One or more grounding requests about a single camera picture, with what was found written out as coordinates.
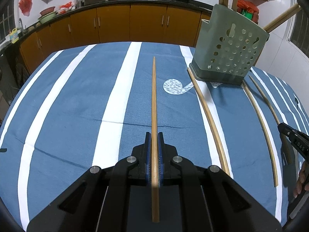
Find wooden lower kitchen cabinets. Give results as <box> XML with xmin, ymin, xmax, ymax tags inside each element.
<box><xmin>19</xmin><ymin>3</ymin><xmax>211</xmax><ymax>73</ymax></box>

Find person's right hand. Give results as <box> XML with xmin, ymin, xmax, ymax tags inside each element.
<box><xmin>293</xmin><ymin>161</ymin><xmax>309</xmax><ymax>198</ymax></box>

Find wooden chopstick centre pair left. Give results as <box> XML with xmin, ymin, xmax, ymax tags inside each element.
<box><xmin>241</xmin><ymin>82</ymin><xmax>279</xmax><ymax>187</ymax></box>

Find wooden chopstick pair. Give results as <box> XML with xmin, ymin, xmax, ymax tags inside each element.
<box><xmin>187</xmin><ymin>68</ymin><xmax>230</xmax><ymax>176</ymax></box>
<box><xmin>241</xmin><ymin>82</ymin><xmax>279</xmax><ymax>187</ymax></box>
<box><xmin>249</xmin><ymin>75</ymin><xmax>292</xmax><ymax>165</ymax></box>

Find wooden chopstick centre pair right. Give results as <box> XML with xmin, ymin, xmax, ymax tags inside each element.
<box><xmin>249</xmin><ymin>75</ymin><xmax>292</xmax><ymax>165</ymax></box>

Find blue white striped tablecloth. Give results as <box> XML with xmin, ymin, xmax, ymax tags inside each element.
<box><xmin>1</xmin><ymin>42</ymin><xmax>308</xmax><ymax>229</ymax></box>

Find wooden chopstick left pair inner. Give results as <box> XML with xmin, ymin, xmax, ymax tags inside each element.
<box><xmin>187</xmin><ymin>68</ymin><xmax>230</xmax><ymax>176</ymax></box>

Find right window with bars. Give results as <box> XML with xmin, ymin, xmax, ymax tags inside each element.
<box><xmin>290</xmin><ymin>10</ymin><xmax>309</xmax><ymax>57</ymax></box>

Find window with bars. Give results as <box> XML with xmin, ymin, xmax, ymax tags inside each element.
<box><xmin>290</xmin><ymin>10</ymin><xmax>309</xmax><ymax>57</ymax></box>
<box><xmin>0</xmin><ymin>0</ymin><xmax>15</xmax><ymax>43</ymax></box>

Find green perforated utensil holder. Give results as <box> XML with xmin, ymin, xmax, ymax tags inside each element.
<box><xmin>190</xmin><ymin>4</ymin><xmax>269</xmax><ymax>85</ymax></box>

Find red bags on counter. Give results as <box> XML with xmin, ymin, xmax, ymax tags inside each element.
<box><xmin>237</xmin><ymin>0</ymin><xmax>259</xmax><ymax>24</ymax></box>

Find yellow detergent bottle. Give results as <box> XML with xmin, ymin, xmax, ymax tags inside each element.
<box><xmin>9</xmin><ymin>28</ymin><xmax>19</xmax><ymax>44</ymax></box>

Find stacked bowls on counter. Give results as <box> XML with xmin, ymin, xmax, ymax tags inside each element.
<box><xmin>38</xmin><ymin>6</ymin><xmax>57</xmax><ymax>24</ymax></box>

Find left window with bars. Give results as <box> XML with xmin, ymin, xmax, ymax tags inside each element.
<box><xmin>0</xmin><ymin>0</ymin><xmax>15</xmax><ymax>43</ymax></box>

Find red plastic bag on wall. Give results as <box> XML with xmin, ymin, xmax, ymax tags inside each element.
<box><xmin>18</xmin><ymin>0</ymin><xmax>32</xmax><ymax>17</ymax></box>

